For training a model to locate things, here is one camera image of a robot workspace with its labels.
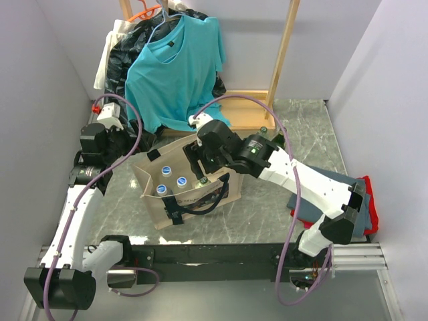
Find blue-cap water bottle labelled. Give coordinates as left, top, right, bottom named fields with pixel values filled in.
left=154, top=184, right=173, bottom=197

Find dark leaf-print shirt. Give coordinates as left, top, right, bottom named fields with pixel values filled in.
left=99, top=9, right=226, bottom=126

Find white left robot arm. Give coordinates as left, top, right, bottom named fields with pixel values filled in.
left=24, top=120, right=149, bottom=310

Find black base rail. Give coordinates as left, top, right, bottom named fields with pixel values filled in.
left=93, top=242, right=332, bottom=284

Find blue-cap water bottle front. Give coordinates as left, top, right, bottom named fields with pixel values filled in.
left=177, top=177, right=191, bottom=193

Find orange clothes hanger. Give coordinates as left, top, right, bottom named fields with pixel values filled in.
left=127, top=0, right=161, bottom=22

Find light blue clothes hanger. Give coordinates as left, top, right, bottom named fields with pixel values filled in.
left=146, top=0, right=182, bottom=44

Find chang soda bottle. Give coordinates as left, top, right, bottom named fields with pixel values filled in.
left=195, top=177, right=211, bottom=189
left=258, top=126, right=268, bottom=138

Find blue-cap water bottle rear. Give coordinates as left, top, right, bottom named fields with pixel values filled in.
left=161, top=166, right=174, bottom=185

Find cream canvas tote bag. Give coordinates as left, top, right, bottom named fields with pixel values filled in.
left=132, top=134, right=243, bottom=229

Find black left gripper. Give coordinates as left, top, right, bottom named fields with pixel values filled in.
left=102, top=118, right=156, bottom=163

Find Chang soda bottle front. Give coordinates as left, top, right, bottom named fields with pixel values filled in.
left=195, top=177, right=211, bottom=189

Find folded red garment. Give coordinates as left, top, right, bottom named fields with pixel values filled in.
left=358, top=175, right=379, bottom=236

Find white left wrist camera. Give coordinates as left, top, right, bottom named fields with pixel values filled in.
left=92, top=102, right=124, bottom=130

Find turquoise t-shirt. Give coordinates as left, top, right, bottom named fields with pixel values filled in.
left=125, top=16, right=226, bottom=133

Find wooden clothes rack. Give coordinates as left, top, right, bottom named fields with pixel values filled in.
left=118, top=0, right=301, bottom=138

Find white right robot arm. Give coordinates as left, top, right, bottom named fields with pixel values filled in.
left=183, top=113, right=364, bottom=266

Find green Perrier lemon bottle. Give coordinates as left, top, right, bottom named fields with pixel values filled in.
left=271, top=129, right=286, bottom=150

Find folded grey-blue garment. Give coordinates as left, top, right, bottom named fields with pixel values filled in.
left=287, top=166, right=372, bottom=237

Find aluminium extrusion rail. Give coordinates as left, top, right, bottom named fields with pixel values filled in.
left=332, top=243, right=388, bottom=271

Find cream hanging garment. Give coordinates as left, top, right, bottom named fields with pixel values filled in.
left=93, top=19, right=136, bottom=90

